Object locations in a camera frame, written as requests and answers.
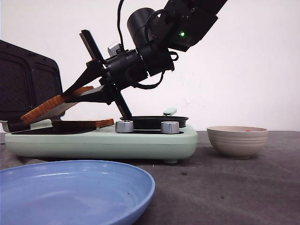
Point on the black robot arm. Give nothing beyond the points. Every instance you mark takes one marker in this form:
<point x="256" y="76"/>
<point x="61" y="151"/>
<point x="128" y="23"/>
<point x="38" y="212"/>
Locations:
<point x="158" y="36"/>

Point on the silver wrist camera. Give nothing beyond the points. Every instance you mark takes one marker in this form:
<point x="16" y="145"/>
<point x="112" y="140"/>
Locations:
<point x="115" y="48"/>

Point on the breakfast maker hinged lid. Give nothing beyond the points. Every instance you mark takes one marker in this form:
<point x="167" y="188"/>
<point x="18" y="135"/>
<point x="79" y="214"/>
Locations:
<point x="27" y="79"/>

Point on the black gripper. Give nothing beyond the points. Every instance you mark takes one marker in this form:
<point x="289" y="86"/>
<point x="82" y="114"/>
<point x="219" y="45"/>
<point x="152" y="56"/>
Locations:
<point x="116" y="73"/>

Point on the silver control knob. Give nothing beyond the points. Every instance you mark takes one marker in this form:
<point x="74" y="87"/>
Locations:
<point x="170" y="127"/>
<point x="124" y="126"/>

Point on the right silver control knob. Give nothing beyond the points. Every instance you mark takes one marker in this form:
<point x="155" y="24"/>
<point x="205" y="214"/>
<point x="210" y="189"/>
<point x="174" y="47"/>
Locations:
<point x="170" y="127"/>

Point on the beige ribbed ceramic bowl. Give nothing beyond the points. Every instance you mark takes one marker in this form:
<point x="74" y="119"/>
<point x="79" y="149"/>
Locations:
<point x="234" y="141"/>

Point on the mint green breakfast maker base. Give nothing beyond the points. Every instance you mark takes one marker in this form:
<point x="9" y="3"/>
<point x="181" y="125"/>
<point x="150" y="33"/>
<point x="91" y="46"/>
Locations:
<point x="103" y="143"/>

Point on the small black frying pan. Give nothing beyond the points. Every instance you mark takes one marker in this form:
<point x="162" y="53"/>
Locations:
<point x="154" y="122"/>

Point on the blue plastic plate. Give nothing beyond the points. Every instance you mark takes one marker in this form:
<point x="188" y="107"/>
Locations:
<point x="81" y="192"/>

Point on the left silver control knob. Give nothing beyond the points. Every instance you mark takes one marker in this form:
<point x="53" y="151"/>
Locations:
<point x="124" y="126"/>

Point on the white bread slice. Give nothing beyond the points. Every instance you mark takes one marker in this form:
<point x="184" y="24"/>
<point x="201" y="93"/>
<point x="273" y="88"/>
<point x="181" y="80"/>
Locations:
<point x="52" y="107"/>
<point x="72" y="125"/>

